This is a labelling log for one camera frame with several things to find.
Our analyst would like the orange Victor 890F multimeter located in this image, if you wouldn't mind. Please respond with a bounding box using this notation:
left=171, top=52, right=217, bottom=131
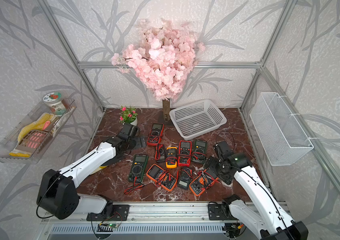
left=189, top=170, right=219, bottom=197

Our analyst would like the green XUXIN multimeter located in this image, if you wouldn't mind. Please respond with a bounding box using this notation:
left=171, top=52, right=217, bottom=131
left=191, top=139, right=207, bottom=164

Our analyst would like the red ANENG DT9205A multimeter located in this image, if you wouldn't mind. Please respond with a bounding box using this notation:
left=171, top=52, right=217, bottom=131
left=147, top=123, right=164, bottom=147

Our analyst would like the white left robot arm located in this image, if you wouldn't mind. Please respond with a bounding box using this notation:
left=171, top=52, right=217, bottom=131
left=37, top=123, right=146, bottom=221

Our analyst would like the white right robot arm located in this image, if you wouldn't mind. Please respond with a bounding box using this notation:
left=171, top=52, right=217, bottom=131
left=206, top=141, right=309, bottom=240

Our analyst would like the large green multimeter left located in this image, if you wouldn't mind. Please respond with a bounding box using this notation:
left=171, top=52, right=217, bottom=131
left=128, top=154, right=149, bottom=183

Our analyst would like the small black clamp multimeter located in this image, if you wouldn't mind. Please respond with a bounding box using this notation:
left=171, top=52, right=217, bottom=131
left=155, top=144, right=167, bottom=163

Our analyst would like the small black multimeter front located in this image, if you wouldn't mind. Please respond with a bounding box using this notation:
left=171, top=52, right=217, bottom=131
left=177, top=166, right=194, bottom=190

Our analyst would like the orange multimeter front left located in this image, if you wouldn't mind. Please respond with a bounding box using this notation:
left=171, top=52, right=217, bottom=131
left=146, top=164, right=168, bottom=186

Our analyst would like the yellow ANENG multimeter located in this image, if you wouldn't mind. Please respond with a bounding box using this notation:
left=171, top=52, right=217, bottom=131
left=165, top=147, right=178, bottom=169

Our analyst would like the white plastic perforated basket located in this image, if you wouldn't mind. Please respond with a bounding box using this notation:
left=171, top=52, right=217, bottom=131
left=170, top=99, right=227, bottom=141

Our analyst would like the small potted pink flower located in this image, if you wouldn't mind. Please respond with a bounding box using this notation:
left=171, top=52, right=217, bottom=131
left=120, top=106, right=138, bottom=126

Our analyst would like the green circuit board left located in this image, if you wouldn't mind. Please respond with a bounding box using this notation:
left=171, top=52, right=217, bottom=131
left=97, top=222, right=120, bottom=233

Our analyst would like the pink grid brush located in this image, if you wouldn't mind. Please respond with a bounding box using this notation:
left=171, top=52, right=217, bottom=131
left=9, top=121, right=51, bottom=158

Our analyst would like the pink cherry blossom tree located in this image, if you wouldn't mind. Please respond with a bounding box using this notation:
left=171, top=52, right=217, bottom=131
left=112, top=19, right=206, bottom=122

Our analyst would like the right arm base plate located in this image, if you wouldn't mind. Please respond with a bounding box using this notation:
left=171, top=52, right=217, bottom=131
left=208, top=195, right=241, bottom=221

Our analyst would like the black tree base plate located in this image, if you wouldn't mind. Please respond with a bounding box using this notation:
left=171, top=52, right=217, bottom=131
left=158, top=115, right=174, bottom=126

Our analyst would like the aluminium front rail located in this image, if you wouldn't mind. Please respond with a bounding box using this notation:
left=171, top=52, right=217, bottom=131
left=39, top=201, right=294, bottom=225

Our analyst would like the white wire mesh wall basket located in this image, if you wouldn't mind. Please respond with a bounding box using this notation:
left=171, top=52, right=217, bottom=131
left=250, top=92, right=314, bottom=167

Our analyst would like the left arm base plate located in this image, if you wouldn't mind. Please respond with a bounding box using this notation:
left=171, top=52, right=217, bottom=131
left=86, top=205, right=130, bottom=222

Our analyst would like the clear acrylic wall shelf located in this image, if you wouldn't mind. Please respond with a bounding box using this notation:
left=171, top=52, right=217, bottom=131
left=0, top=99, right=77, bottom=164

